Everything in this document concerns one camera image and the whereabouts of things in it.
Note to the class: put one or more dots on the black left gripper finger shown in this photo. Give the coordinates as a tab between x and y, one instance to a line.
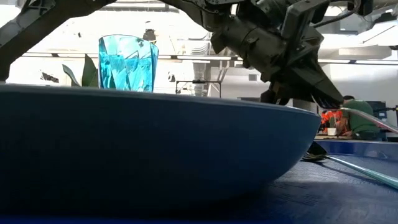
314	81
270	97

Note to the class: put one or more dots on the translucent plastic spoon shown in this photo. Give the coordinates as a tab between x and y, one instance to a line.
373	119

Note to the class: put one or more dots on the translucent green plastic fork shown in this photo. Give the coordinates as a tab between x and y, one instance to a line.
357	169

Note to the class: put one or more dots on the teal translucent faceted cup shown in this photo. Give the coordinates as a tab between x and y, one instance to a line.
127	63

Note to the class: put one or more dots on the large blue bowl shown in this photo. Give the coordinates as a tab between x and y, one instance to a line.
124	140

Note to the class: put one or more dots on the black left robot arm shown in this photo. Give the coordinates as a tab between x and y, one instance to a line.
18	40

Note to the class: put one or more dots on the small white cup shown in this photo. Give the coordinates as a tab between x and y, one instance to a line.
331	131

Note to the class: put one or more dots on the blue plastic tray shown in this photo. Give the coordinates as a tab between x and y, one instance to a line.
342	199

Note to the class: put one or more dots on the person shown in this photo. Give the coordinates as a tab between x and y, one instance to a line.
331	119
360	119

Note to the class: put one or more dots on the long ceiling light bar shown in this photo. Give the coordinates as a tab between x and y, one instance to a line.
202	58

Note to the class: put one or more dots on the dark blue monitor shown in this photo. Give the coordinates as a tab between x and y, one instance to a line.
377	109

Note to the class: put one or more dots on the black hanging ceiling device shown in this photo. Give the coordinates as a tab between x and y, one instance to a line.
149	35

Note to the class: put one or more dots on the green leafy plant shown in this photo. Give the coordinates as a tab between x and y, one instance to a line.
88	74

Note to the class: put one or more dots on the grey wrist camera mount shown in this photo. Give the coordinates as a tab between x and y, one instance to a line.
300	18

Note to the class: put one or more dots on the silver ventilation duct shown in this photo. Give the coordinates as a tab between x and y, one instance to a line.
200	74

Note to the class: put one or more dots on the black metal frame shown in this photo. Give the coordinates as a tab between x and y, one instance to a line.
198	81

